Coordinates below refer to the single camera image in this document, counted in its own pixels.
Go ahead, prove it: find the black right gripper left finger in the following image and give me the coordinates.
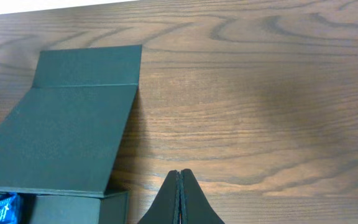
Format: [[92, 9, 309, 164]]
[[138, 170, 180, 224]]

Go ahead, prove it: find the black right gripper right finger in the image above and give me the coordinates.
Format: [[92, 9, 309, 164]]
[[180, 169, 224, 224]]

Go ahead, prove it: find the dark green flip-lid box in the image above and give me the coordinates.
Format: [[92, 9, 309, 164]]
[[0, 45, 142, 223]]

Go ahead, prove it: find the blue cookie package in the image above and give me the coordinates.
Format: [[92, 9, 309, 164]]
[[0, 193, 23, 224]]

